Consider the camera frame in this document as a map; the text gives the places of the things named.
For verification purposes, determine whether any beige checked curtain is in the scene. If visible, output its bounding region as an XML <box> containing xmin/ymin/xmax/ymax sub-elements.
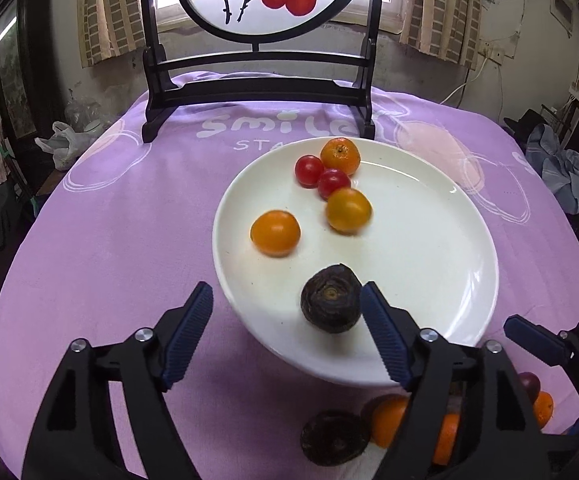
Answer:
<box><xmin>77</xmin><ymin>0</ymin><xmax>146</xmax><ymax>68</ymax></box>
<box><xmin>399</xmin><ymin>0</ymin><xmax>485</xmax><ymax>67</ymax></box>

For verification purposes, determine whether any black painted table screen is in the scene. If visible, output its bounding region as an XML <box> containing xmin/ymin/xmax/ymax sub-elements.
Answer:
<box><xmin>138</xmin><ymin>0</ymin><xmax>386</xmax><ymax>144</ymax></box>

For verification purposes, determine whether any dark wooden glass door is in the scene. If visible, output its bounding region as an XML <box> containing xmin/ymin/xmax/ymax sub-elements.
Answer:
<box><xmin>0</xmin><ymin>0</ymin><xmax>58</xmax><ymax>141</ymax></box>

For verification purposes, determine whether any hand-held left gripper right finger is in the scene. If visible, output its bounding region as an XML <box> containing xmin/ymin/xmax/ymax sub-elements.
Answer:
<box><xmin>359</xmin><ymin>281</ymin><xmax>553</xmax><ymax>480</ymax></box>

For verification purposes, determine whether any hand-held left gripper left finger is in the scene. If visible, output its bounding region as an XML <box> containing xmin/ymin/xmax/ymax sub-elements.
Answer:
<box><xmin>22</xmin><ymin>281</ymin><xmax>215</xmax><ymax>480</ymax></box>

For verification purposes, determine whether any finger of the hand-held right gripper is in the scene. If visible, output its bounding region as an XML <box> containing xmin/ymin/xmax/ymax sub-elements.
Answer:
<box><xmin>503</xmin><ymin>314</ymin><xmax>579</xmax><ymax>413</ymax></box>

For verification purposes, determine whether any white plastic bag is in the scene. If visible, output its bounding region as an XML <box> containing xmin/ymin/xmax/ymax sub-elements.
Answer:
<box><xmin>36</xmin><ymin>121</ymin><xmax>101</xmax><ymax>171</ymax></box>

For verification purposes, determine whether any white round plate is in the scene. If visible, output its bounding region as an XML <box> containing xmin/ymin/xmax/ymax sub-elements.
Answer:
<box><xmin>212</xmin><ymin>136</ymin><xmax>500</xmax><ymax>388</ymax></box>

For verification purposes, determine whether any purple printed tablecloth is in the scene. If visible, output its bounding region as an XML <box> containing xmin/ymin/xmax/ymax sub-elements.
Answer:
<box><xmin>0</xmin><ymin>71</ymin><xmax>579</xmax><ymax>480</ymax></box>

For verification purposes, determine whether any black hat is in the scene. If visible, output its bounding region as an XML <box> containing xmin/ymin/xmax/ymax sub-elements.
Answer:
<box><xmin>503</xmin><ymin>109</ymin><xmax>550</xmax><ymax>143</ymax></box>

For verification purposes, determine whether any orange cherry tomato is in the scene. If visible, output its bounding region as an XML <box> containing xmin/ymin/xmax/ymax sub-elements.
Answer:
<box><xmin>250</xmin><ymin>210</ymin><xmax>301</xmax><ymax>258</ymax></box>
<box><xmin>325</xmin><ymin>187</ymin><xmax>373</xmax><ymax>235</ymax></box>

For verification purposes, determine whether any dark water chestnut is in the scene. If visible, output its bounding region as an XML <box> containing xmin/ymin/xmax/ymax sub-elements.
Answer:
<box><xmin>300</xmin><ymin>263</ymin><xmax>365</xmax><ymax>335</ymax></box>
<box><xmin>300</xmin><ymin>410</ymin><xmax>371</xmax><ymax>467</ymax></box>

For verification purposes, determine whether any blue clothes pile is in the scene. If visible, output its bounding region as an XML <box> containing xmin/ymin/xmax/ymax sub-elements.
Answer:
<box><xmin>525</xmin><ymin>124</ymin><xmax>579</xmax><ymax>215</ymax></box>

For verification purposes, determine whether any clear plastic bag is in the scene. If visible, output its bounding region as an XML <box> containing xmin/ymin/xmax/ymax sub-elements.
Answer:
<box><xmin>64</xmin><ymin>95</ymin><xmax>108</xmax><ymax>131</ymax></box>

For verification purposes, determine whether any red cherry tomato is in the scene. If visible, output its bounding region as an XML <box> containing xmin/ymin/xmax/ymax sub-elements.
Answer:
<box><xmin>295</xmin><ymin>155</ymin><xmax>325</xmax><ymax>189</ymax></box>
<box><xmin>317</xmin><ymin>169</ymin><xmax>352</xmax><ymax>201</ymax></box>

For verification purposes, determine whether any framed wall notice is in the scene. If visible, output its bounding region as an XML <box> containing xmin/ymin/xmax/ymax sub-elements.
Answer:
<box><xmin>552</xmin><ymin>0</ymin><xmax>575</xmax><ymax>36</ymax></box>

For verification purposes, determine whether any white wall cable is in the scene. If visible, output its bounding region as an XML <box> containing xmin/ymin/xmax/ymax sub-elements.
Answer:
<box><xmin>438</xmin><ymin>55</ymin><xmax>490</xmax><ymax>106</ymax></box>

